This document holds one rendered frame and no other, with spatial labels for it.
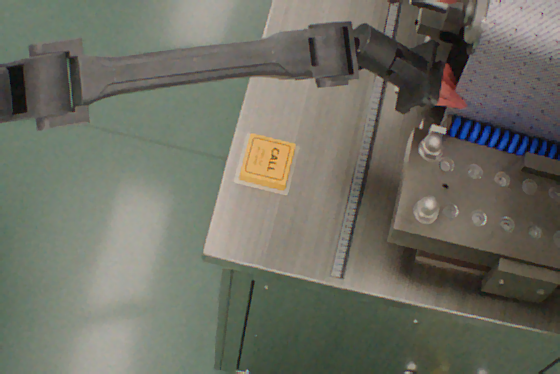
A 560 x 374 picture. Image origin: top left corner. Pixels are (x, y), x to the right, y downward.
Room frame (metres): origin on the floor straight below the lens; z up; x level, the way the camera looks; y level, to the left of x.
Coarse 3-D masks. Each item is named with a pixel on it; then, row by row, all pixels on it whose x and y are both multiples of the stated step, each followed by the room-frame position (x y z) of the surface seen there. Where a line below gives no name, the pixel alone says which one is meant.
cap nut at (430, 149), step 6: (426, 138) 0.69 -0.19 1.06; (432, 138) 0.69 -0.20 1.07; (438, 138) 0.69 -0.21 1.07; (420, 144) 0.70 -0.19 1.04; (426, 144) 0.69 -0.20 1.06; (432, 144) 0.69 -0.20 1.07; (438, 144) 0.69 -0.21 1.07; (420, 150) 0.69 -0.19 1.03; (426, 150) 0.68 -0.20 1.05; (432, 150) 0.68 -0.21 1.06; (438, 150) 0.68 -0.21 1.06; (426, 156) 0.68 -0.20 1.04; (432, 156) 0.68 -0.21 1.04; (438, 156) 0.69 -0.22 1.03
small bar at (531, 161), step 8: (528, 152) 0.72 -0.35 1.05; (528, 160) 0.70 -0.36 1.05; (536, 160) 0.71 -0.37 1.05; (544, 160) 0.71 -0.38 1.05; (552, 160) 0.71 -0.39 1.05; (528, 168) 0.69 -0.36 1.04; (536, 168) 0.69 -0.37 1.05; (544, 168) 0.70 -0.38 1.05; (552, 168) 0.70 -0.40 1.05; (544, 176) 0.69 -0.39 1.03; (552, 176) 0.69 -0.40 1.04
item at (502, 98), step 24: (480, 72) 0.76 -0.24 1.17; (504, 72) 0.76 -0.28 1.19; (480, 96) 0.76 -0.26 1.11; (504, 96) 0.76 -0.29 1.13; (528, 96) 0.76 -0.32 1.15; (552, 96) 0.75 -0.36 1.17; (480, 120) 0.76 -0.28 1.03; (504, 120) 0.76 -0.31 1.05; (528, 120) 0.75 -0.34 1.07; (552, 120) 0.75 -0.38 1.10; (552, 144) 0.75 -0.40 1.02
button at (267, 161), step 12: (252, 144) 0.69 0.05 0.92; (264, 144) 0.70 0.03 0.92; (276, 144) 0.70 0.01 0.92; (288, 144) 0.70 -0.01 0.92; (252, 156) 0.67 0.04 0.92; (264, 156) 0.68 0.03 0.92; (276, 156) 0.68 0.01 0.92; (288, 156) 0.69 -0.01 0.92; (252, 168) 0.66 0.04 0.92; (264, 168) 0.66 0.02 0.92; (276, 168) 0.66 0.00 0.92; (288, 168) 0.67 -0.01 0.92; (252, 180) 0.64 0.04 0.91; (264, 180) 0.64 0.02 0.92; (276, 180) 0.64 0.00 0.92
